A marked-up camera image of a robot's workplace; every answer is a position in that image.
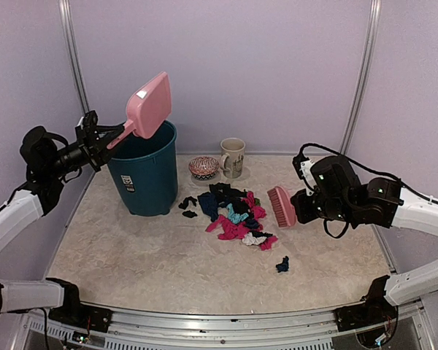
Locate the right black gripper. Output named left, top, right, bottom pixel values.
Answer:
left=292, top=188, right=357, bottom=224

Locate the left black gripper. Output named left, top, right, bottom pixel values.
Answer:
left=45, top=125, right=128, bottom=177

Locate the pink hand brush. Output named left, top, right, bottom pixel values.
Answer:
left=267, top=186, right=297, bottom=228

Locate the pink dustpan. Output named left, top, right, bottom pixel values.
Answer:
left=107, top=71, right=172, bottom=149

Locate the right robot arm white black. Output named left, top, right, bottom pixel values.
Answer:
left=290, top=150, right=438, bottom=324

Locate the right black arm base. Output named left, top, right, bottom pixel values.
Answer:
left=334, top=275, right=399, bottom=332

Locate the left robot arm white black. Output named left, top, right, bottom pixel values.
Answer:
left=0, top=122, right=128, bottom=324

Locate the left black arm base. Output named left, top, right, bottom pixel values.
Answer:
left=46, top=278, right=113, bottom=333

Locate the pile of coloured scraps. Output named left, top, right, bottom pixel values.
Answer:
left=197, top=182, right=278, bottom=251

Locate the teal plastic bucket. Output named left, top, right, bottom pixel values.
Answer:
left=108, top=121, right=178, bottom=217

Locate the dark blue scrap right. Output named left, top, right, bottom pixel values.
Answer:
left=275, top=256, right=289, bottom=273

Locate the beige ceramic mug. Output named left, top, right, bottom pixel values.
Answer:
left=219, top=138, right=246, bottom=179

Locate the patterned small bowl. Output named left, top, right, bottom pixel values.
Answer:
left=188, top=156, right=219, bottom=181

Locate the black scrap near bucket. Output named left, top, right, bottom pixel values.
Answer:
left=178, top=196, right=198, bottom=219

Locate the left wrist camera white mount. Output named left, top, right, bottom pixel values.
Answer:
left=75, top=110, right=98, bottom=137

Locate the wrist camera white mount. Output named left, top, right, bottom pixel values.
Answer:
left=292, top=152, right=316, bottom=196
left=75, top=110, right=98, bottom=137

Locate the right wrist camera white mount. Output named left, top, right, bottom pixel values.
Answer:
left=292, top=152, right=316, bottom=196

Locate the aluminium front rail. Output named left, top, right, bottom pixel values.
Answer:
left=10, top=300, right=435, bottom=350

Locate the left aluminium corner post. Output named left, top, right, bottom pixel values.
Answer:
left=57, top=0, right=91, bottom=114

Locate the aluminium corner post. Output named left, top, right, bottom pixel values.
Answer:
left=57, top=0, right=91, bottom=114
left=339, top=0, right=382, bottom=155

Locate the right aluminium corner post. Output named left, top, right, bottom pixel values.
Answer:
left=339, top=0, right=382, bottom=155

